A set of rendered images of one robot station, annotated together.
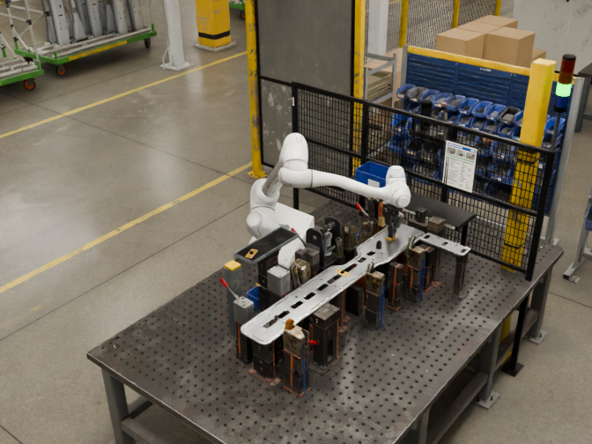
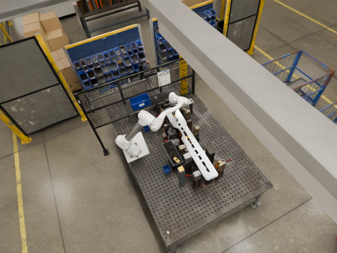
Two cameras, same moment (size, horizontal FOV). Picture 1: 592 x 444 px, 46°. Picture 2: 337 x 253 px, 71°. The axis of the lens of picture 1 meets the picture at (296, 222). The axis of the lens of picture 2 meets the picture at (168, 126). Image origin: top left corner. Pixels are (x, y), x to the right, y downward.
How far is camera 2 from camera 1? 2.96 m
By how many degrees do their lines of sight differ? 49
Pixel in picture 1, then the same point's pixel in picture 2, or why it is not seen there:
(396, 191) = (184, 100)
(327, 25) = (27, 60)
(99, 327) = (95, 243)
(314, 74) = (33, 84)
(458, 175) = (164, 81)
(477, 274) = not seen: hidden behind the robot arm
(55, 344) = not seen: outside the picture
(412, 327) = (201, 131)
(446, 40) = (30, 33)
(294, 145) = (148, 115)
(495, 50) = (48, 26)
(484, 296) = (195, 107)
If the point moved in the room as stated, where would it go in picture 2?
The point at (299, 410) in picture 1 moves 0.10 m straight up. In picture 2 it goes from (228, 178) to (229, 175)
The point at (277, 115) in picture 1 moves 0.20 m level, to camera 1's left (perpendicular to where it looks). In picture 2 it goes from (22, 112) to (14, 120)
